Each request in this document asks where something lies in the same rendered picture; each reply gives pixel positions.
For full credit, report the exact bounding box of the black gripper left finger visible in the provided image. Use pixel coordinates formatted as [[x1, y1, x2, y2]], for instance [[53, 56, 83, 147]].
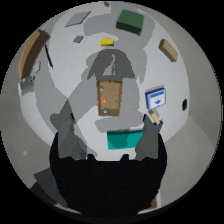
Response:
[[49, 113, 82, 190]]

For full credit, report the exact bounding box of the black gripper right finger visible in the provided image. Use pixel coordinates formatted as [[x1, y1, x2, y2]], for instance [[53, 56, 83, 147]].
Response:
[[135, 114, 167, 190]]

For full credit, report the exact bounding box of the yellow rectangular block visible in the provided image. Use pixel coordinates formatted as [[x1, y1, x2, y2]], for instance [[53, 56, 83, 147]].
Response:
[[100, 39, 113, 46]]

